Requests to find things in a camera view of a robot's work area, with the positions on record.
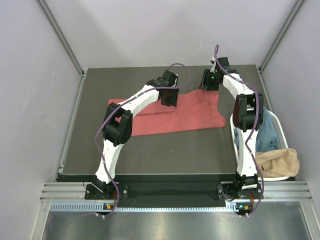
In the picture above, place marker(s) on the white plastic laundry basket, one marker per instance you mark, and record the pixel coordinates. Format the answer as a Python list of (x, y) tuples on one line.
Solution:
[(282, 143)]

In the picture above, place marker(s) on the aluminium front rail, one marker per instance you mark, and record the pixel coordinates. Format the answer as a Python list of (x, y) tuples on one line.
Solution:
[(278, 191)]

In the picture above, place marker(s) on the red t shirt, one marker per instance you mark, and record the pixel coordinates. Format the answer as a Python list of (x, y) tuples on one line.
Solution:
[(195, 110)]

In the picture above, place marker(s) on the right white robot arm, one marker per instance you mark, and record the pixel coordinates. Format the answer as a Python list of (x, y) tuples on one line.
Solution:
[(247, 116)]

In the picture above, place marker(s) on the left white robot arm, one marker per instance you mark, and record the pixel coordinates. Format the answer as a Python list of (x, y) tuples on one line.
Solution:
[(117, 126)]

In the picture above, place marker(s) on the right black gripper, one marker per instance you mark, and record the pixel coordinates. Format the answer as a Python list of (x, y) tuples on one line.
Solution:
[(205, 82)]

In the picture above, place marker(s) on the blue t shirt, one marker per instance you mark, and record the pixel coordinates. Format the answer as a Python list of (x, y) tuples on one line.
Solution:
[(267, 137)]

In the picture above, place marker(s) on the tan t shirt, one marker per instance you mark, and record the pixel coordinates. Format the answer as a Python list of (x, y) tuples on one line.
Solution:
[(278, 163)]

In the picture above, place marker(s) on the aluminium frame post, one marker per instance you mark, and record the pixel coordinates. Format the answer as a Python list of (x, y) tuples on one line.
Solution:
[(298, 4), (60, 35)]

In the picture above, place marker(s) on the left aluminium frame post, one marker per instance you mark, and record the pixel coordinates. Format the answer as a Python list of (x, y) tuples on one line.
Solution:
[(60, 35)]

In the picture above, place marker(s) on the right aluminium frame post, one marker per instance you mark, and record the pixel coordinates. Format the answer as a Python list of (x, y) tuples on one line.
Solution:
[(298, 4)]

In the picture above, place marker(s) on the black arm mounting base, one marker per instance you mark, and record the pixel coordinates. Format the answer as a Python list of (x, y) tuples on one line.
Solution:
[(222, 185)]

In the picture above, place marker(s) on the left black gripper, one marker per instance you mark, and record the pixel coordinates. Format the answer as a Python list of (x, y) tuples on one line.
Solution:
[(172, 101)]

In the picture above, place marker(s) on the grey slotted cable duct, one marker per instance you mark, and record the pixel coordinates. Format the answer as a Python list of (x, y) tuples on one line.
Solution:
[(102, 207)]

